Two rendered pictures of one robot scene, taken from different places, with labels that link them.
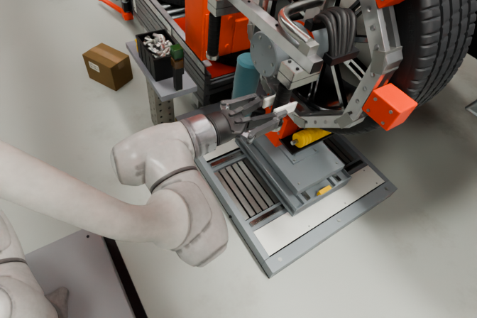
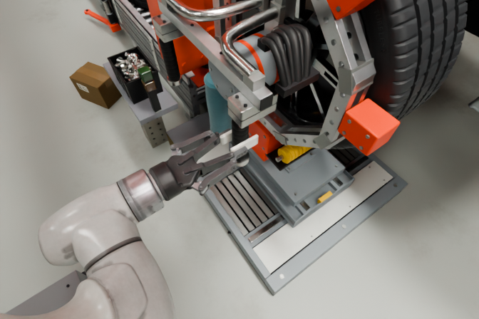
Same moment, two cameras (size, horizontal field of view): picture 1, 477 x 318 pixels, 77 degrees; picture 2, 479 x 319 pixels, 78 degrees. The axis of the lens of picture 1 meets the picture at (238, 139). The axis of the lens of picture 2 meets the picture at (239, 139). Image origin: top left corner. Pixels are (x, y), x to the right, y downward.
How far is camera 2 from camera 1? 0.22 m
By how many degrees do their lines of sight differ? 5
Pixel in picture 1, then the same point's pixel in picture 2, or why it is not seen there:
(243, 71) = (212, 92)
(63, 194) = not seen: outside the picture
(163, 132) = (93, 203)
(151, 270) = not seen: hidden behind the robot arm
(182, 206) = (104, 305)
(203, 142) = (143, 205)
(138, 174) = (68, 256)
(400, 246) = (414, 247)
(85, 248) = (65, 300)
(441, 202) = (459, 192)
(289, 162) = (285, 171)
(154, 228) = not seen: outside the picture
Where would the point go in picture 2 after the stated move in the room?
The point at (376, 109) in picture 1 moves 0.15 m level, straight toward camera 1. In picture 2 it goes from (352, 132) to (323, 182)
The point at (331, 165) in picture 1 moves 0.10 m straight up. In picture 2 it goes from (331, 169) to (336, 157)
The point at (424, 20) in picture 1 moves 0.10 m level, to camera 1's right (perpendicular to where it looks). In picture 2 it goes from (395, 25) to (452, 29)
